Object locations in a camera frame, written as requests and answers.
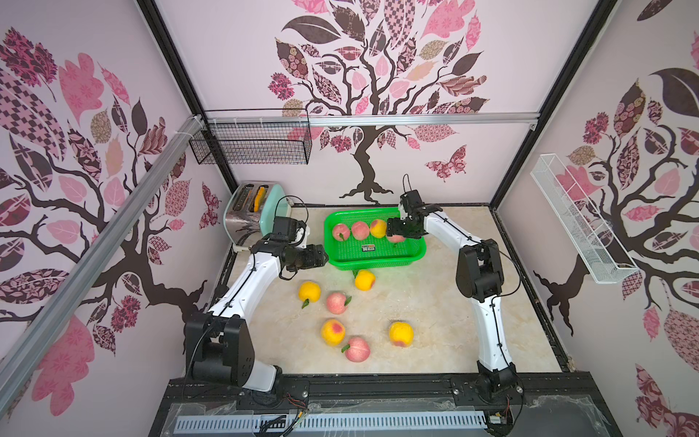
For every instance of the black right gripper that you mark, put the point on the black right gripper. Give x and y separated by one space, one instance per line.
402 228

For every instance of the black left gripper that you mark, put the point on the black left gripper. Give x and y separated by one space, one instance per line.
313 257

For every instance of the yellow peach with red blush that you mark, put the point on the yellow peach with red blush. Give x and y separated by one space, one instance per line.
378 229

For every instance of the large pink peach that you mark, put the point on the large pink peach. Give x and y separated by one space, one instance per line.
360 230

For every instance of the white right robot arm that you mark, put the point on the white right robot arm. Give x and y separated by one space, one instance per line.
479 277

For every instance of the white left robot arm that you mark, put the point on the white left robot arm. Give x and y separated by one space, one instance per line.
219 348

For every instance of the green plastic basket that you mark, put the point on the green plastic basket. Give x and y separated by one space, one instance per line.
348 255

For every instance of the yellow peach near basket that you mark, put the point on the yellow peach near basket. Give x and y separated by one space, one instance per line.
364 280

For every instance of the yellow peach left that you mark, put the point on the yellow peach left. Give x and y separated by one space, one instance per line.
309 292

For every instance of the yellow red peach front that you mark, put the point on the yellow red peach front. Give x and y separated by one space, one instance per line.
333 332

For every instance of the mint green toaster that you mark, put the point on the mint green toaster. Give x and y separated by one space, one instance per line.
251 211

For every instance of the pink peach front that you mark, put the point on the pink peach front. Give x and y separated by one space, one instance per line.
356 350

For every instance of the yellow peach front right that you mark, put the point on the yellow peach front right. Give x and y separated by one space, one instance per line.
401 334

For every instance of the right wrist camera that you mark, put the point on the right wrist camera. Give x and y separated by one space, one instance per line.
412 204

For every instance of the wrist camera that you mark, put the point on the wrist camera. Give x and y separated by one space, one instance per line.
288 230
412 204

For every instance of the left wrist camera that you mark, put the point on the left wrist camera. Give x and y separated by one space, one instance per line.
288 230

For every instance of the aluminium frame bar back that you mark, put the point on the aluminium frame bar back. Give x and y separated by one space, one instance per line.
528 118

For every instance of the aluminium frame bar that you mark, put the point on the aluminium frame bar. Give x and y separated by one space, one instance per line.
528 118
38 337

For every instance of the black wire wall basket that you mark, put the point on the black wire wall basket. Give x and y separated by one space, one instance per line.
254 137

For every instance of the white wire wall shelf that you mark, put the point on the white wire wall shelf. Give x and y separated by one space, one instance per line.
569 190

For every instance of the white vented cable duct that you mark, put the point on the white vented cable duct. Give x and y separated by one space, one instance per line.
328 423

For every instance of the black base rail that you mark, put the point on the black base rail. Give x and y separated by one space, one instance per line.
539 404

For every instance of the aluminium frame bar left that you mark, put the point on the aluminium frame bar left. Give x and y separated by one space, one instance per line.
38 337

